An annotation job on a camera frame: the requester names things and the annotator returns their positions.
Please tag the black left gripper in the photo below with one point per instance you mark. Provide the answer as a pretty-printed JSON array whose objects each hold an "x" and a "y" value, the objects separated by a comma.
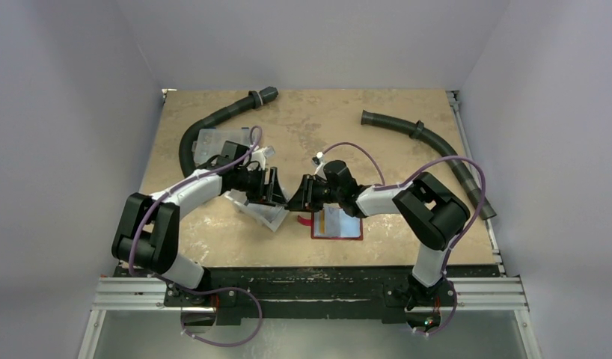
[{"x": 275, "y": 197}]

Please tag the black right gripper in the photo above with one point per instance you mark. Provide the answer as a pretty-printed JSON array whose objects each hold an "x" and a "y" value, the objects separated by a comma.
[{"x": 308, "y": 191}]

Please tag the white plastic card box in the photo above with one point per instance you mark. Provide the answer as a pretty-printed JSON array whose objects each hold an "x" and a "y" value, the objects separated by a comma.
[{"x": 268, "y": 216}]

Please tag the gold credit card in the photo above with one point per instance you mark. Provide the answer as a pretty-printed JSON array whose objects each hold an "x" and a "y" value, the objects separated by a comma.
[{"x": 323, "y": 231}]

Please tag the red leather card holder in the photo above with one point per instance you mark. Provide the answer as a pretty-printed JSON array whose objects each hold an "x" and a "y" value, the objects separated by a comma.
[{"x": 340, "y": 225}]

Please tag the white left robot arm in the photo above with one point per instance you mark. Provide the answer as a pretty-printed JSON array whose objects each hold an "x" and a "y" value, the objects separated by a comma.
[{"x": 148, "y": 232}]

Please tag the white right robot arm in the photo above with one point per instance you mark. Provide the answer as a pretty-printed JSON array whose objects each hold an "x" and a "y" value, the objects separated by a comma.
[{"x": 435, "y": 215}]

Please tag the clear plastic screw box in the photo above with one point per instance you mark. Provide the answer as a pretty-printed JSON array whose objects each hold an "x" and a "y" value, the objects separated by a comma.
[{"x": 216, "y": 148}]

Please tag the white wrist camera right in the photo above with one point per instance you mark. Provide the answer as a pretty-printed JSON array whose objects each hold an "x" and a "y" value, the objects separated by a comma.
[{"x": 318, "y": 161}]

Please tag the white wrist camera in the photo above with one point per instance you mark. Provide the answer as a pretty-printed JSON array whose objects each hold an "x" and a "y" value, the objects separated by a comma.
[
  {"x": 318, "y": 161},
  {"x": 264, "y": 153}
]

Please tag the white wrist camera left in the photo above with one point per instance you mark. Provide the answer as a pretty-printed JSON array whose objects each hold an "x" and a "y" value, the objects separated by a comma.
[{"x": 264, "y": 153}]

